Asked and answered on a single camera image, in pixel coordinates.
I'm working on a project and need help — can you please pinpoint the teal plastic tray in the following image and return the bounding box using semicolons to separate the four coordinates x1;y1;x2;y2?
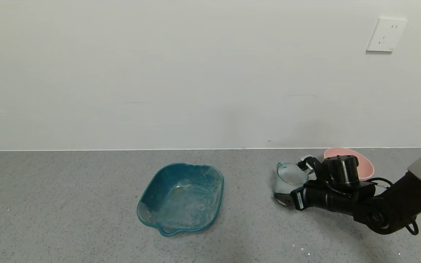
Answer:
137;163;225;237

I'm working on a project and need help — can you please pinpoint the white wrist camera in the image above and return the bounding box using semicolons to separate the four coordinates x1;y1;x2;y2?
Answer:
301;156;315;172

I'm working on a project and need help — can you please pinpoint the white wall socket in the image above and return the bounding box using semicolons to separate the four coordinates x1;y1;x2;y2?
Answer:
366;18;407;53

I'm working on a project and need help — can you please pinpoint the clear ribbed plastic cup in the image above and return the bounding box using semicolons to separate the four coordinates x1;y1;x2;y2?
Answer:
274;162;309;207

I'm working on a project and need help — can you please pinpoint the pink ribbed bowl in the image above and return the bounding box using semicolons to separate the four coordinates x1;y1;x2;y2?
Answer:
323;147;375;180

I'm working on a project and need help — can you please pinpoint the black camera cable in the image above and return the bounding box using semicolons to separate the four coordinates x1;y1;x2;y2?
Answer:
364;177;394;189

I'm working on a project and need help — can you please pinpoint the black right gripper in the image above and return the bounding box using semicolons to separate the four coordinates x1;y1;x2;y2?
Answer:
274;186;329;211

